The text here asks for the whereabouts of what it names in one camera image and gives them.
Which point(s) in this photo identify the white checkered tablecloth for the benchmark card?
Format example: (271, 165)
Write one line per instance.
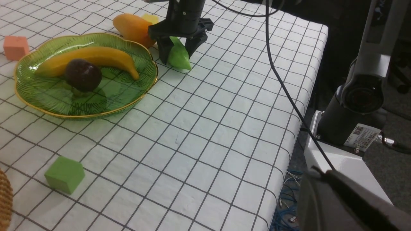
(204, 150)

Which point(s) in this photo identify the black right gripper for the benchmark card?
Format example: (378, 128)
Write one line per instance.
(180, 21)

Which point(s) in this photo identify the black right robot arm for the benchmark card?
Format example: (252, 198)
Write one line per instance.
(185, 3)

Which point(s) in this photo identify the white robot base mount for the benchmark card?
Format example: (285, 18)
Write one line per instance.
(354, 118)

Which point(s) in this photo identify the yellow banana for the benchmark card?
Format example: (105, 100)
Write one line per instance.
(99, 56)

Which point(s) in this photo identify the woven wicker basket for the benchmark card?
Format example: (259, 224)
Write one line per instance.
(6, 202)

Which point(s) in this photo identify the light green chayote vegetable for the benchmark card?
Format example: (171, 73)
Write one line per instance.
(178, 55)

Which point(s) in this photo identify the green leaf-shaped glass plate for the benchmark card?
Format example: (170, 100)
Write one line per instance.
(117, 92)

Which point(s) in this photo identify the orange yellow mango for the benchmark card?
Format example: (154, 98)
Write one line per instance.
(133, 28)

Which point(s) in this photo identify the orange foam cube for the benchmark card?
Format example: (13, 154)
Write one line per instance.
(15, 47)

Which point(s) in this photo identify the purple mangosteen green calyx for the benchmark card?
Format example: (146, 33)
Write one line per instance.
(82, 75)

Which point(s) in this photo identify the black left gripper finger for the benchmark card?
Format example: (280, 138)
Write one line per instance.
(331, 201)

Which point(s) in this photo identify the yellow foam cube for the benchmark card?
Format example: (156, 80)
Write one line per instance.
(153, 19)

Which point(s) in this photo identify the green foam cube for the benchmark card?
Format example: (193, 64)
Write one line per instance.
(65, 175)

